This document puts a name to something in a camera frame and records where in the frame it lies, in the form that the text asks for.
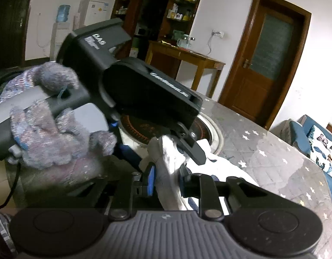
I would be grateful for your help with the round black heater plate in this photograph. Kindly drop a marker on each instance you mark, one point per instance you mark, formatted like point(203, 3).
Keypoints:
point(144, 130)

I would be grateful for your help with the dark wooden door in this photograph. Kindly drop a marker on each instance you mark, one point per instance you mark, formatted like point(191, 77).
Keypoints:
point(12, 24)

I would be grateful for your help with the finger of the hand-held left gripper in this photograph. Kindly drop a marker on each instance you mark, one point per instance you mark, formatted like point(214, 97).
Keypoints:
point(194, 148)

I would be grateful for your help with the wooden side table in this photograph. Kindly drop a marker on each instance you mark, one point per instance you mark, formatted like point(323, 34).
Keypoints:
point(193, 58)

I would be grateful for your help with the glass jar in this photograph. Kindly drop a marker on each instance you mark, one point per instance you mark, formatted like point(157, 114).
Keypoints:
point(182, 42)

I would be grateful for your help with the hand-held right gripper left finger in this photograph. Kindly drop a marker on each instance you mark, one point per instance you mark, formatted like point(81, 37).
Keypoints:
point(149, 180)

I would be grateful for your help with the clear bottle with dark cap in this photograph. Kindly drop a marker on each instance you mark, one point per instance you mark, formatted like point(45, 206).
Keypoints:
point(192, 41)

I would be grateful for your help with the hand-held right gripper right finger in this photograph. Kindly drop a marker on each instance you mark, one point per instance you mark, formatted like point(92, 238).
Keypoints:
point(184, 186)

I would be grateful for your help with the white black polka dot garment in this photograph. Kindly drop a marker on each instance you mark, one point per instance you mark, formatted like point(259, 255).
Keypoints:
point(168, 172)

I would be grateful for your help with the brown wooden door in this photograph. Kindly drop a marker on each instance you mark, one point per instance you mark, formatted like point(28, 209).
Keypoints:
point(257, 91)

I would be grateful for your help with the butterfly print pillow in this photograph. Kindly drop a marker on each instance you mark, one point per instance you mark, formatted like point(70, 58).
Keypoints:
point(325, 151)

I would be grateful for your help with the white wall socket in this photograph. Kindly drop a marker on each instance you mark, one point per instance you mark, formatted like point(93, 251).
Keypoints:
point(217, 33)

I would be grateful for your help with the white refrigerator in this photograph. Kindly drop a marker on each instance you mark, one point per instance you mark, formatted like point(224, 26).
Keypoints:
point(93, 12)

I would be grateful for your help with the person's left hand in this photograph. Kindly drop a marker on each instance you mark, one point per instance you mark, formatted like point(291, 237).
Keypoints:
point(42, 135)

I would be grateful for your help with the checked cloth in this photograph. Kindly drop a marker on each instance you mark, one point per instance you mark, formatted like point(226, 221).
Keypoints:
point(1, 229)

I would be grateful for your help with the grey star quilted table cover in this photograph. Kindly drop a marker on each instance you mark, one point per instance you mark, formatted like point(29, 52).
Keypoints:
point(263, 153)

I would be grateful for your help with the dark wooden shelf cabinet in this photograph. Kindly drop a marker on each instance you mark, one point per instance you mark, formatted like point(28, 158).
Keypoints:
point(155, 19)

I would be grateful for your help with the white water dispenser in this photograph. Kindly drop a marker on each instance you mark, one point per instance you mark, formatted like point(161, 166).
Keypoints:
point(62, 27)

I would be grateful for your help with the blue sofa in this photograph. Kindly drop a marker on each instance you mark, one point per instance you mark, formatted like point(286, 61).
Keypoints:
point(298, 137)

